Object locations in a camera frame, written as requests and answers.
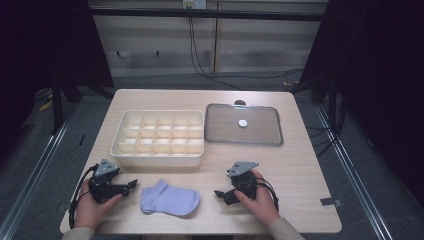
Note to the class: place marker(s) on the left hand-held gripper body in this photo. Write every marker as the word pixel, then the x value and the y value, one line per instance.
pixel 100 190

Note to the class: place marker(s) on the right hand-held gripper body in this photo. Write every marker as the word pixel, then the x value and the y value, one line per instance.
pixel 245 186

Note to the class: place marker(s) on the cream divided storage box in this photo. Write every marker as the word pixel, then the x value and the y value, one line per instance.
pixel 156 161

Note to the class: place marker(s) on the light purple sock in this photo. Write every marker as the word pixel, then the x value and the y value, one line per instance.
pixel 170 200

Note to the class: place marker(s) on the person's left hand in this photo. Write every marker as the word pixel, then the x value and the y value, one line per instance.
pixel 88 211

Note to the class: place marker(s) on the person's right hand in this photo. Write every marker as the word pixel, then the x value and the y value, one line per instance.
pixel 263 206

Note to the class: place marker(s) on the clear plastic box lid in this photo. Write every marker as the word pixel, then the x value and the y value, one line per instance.
pixel 260 131

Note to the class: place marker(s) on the white round disc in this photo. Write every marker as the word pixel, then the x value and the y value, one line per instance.
pixel 243 123

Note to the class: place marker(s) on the dark round table grommet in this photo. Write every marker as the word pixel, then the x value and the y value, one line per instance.
pixel 240 102

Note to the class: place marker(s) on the grey tape piece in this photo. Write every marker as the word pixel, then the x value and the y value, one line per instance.
pixel 330 201

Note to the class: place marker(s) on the black metal stand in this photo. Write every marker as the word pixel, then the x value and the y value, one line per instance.
pixel 57 106
pixel 331 100

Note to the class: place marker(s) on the yellow object on floor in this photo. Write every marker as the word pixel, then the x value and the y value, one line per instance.
pixel 45 106

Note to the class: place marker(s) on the dark curtain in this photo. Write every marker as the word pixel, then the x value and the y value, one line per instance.
pixel 40 50
pixel 383 83

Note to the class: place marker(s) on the black horizontal bar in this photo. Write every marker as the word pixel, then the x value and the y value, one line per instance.
pixel 150 12

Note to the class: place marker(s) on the aluminium floor rail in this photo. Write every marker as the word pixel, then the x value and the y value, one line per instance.
pixel 36 173
pixel 353 180

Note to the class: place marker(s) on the white wall outlet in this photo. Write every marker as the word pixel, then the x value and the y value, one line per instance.
pixel 195 4

